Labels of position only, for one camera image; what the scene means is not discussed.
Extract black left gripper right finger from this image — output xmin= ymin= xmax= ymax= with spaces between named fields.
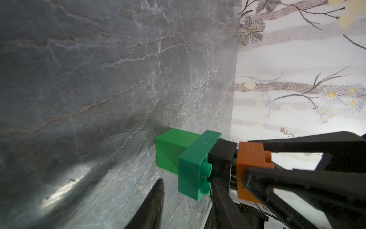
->
xmin=204 ymin=178 xmax=265 ymax=229

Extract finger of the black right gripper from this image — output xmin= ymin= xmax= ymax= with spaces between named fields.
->
xmin=254 ymin=131 xmax=366 ymax=172
xmin=243 ymin=168 xmax=366 ymax=229

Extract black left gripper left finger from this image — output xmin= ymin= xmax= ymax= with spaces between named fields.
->
xmin=125 ymin=178 xmax=165 ymax=229

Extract orange small lego brick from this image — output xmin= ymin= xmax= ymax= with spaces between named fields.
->
xmin=236 ymin=141 xmax=275 ymax=204

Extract green lego brick assembly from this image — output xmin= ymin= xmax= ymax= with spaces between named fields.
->
xmin=155 ymin=128 xmax=222 ymax=201

